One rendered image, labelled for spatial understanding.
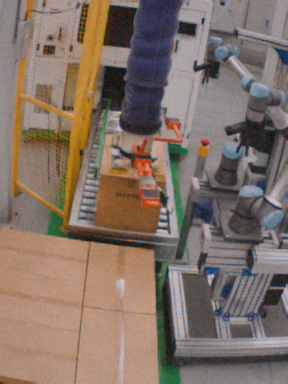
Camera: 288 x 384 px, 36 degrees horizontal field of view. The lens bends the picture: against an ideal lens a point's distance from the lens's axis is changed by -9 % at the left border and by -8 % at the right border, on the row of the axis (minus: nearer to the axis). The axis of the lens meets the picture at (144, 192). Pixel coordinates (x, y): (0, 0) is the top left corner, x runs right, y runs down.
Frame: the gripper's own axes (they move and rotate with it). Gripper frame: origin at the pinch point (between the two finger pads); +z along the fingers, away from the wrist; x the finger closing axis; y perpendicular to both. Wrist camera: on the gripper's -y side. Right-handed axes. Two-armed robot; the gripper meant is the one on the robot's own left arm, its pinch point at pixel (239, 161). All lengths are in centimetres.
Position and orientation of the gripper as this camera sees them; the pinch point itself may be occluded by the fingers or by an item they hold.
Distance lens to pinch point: 193.5
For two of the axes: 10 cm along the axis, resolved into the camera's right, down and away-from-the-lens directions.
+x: -0.3, -5.1, 8.6
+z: -1.5, 8.5, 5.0
